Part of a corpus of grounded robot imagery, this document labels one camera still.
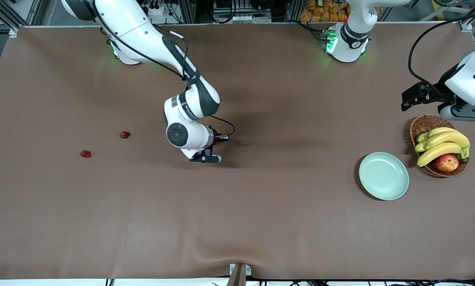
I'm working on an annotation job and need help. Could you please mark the pile of orange round food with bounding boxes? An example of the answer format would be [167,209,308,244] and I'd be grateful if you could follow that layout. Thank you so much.
[300,0,351,23]

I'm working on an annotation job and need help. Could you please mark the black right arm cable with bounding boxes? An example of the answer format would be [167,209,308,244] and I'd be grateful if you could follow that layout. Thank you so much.
[96,24,236,143]

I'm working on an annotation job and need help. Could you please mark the red yellow apple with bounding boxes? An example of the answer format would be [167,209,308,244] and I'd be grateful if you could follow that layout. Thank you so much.
[434,154,460,172]

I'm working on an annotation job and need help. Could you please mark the white power strip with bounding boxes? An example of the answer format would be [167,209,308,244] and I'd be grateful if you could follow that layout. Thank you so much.
[144,0,167,17]

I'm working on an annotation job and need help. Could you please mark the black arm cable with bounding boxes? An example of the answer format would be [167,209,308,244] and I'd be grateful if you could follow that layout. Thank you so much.
[408,11,475,94]
[96,24,236,143]

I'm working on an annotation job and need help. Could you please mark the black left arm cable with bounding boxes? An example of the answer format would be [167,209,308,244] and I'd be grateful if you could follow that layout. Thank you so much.
[408,11,475,94]

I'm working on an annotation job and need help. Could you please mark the pale green round plate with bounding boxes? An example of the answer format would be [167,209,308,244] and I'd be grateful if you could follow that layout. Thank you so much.
[359,152,410,201]

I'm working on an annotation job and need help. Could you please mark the aluminium frame corner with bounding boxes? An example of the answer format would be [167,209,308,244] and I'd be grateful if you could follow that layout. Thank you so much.
[0,0,43,38]
[458,0,475,34]

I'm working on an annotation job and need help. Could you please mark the yellow banana bunch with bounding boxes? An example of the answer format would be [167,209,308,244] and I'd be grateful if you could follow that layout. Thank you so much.
[414,127,471,168]

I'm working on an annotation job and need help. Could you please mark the white terminal block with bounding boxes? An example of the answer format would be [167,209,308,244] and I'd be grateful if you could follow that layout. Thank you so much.
[213,14,249,23]

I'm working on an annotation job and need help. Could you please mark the brown table cover mat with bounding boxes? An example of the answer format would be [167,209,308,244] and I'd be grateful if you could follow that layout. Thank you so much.
[0,22,475,280]

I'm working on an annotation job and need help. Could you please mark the metal table edge bracket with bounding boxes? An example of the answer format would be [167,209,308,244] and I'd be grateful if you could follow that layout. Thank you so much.
[226,263,252,286]

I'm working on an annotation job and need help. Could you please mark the brown wicker basket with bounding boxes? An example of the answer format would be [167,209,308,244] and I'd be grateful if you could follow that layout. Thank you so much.
[409,114,470,178]

